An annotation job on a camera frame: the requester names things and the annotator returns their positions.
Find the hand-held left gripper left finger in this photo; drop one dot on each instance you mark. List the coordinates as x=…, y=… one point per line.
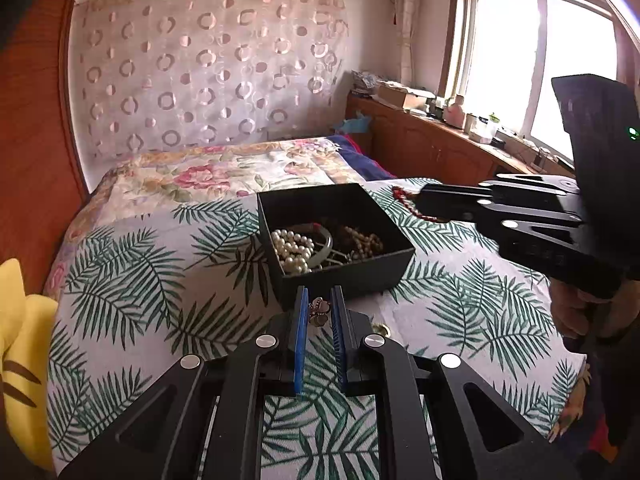
x=300, y=340

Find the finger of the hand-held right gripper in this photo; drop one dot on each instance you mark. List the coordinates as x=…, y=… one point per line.
x=450, y=212
x=450, y=195

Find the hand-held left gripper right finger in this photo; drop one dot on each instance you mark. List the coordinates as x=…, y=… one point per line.
x=338, y=340

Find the flower brooch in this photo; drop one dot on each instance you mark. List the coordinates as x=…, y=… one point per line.
x=318, y=310

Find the black square box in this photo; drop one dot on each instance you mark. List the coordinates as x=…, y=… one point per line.
x=345, y=275

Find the person's right hand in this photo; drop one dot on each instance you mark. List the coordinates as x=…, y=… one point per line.
x=570, y=310

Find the wooden cabinet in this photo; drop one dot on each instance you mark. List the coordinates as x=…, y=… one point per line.
x=425, y=145

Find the white jar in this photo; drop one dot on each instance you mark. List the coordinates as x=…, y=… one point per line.
x=470, y=122

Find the pink bottle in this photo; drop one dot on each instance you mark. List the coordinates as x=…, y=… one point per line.
x=454, y=112

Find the dark blue blanket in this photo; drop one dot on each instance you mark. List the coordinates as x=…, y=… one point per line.
x=365, y=157

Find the cardboard box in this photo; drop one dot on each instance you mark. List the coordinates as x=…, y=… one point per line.
x=400, y=96

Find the blue plastic bag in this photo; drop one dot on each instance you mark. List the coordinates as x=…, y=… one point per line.
x=352, y=124

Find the window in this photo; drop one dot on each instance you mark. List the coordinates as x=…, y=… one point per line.
x=525, y=60

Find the patterned cloth bag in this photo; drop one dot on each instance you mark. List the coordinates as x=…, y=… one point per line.
x=365, y=82

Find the palm leaf bed sheet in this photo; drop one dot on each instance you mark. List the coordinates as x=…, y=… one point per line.
x=150, y=270

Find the white window curtain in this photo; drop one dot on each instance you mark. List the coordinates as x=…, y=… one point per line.
x=405, y=20

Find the floral blanket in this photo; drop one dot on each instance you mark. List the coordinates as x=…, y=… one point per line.
x=200, y=175

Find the yellow plush toy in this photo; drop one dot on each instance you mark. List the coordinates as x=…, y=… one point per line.
x=25, y=335

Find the circle patterned curtain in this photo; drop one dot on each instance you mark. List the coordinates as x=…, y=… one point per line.
x=200, y=70

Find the wooden wardrobe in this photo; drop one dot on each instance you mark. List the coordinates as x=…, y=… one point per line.
x=35, y=135

